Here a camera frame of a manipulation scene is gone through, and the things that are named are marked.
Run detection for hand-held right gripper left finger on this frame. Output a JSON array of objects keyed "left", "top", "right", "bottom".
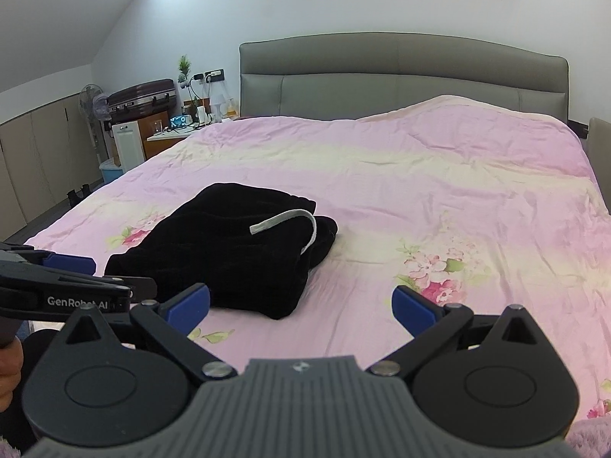
[{"left": 60, "top": 282, "right": 238, "bottom": 383}]

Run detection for grey bedside furniture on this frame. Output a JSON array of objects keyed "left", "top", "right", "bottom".
[{"left": 586, "top": 117, "right": 611, "bottom": 187}]

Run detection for brown wooden cabinet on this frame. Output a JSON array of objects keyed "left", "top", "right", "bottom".
[{"left": 138, "top": 111, "right": 171, "bottom": 160}]

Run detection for purple plush cloth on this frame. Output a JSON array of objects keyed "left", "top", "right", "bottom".
[
  {"left": 0, "top": 436, "right": 26, "bottom": 458},
  {"left": 566, "top": 417, "right": 611, "bottom": 458}
]

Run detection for pink floral bed sheet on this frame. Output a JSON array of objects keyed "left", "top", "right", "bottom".
[{"left": 23, "top": 94, "right": 611, "bottom": 423}]

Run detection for grey padded headboard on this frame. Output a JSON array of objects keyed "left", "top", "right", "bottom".
[{"left": 239, "top": 32, "right": 570, "bottom": 127}]

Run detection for standing fan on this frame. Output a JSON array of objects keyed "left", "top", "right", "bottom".
[{"left": 79, "top": 83, "right": 110, "bottom": 169}]

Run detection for white floor appliance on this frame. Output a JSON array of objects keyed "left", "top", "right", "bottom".
[{"left": 112, "top": 121, "right": 145, "bottom": 174}]

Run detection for white nightstand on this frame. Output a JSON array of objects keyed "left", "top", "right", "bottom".
[{"left": 145, "top": 121, "right": 225, "bottom": 159}]

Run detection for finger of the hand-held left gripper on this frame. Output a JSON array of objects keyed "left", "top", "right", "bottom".
[
  {"left": 0, "top": 268, "right": 159, "bottom": 303},
  {"left": 0, "top": 242, "right": 97, "bottom": 274}
]

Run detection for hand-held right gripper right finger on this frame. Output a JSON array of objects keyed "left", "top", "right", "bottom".
[{"left": 367, "top": 285, "right": 551, "bottom": 377}]

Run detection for blue plastic bin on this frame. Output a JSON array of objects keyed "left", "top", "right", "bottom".
[{"left": 99, "top": 160, "right": 124, "bottom": 185}]

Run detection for person's left hand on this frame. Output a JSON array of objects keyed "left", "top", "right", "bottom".
[{"left": 0, "top": 336, "right": 26, "bottom": 414}]

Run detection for black pants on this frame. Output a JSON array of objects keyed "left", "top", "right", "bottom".
[{"left": 104, "top": 182, "right": 339, "bottom": 321}]

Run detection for beige wardrobe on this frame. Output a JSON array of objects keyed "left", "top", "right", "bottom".
[{"left": 0, "top": 92, "right": 105, "bottom": 244}]

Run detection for maroon suitcase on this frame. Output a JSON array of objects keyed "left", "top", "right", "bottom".
[{"left": 107, "top": 79, "right": 176, "bottom": 123}]

